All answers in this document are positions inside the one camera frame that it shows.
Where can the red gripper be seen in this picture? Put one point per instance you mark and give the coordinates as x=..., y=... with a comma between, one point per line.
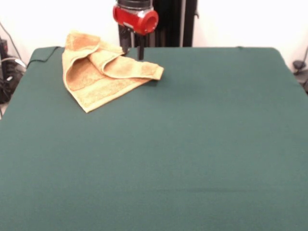
x=134, y=18

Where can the orange terry towel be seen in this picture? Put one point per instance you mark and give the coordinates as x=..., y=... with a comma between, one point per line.
x=96, y=81

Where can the dark green table cloth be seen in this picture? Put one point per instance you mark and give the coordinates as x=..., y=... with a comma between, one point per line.
x=168, y=144

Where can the dark grey stand foot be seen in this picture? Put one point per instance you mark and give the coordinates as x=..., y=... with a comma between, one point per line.
x=299, y=65

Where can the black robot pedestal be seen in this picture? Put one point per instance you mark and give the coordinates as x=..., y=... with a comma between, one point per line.
x=168, y=29

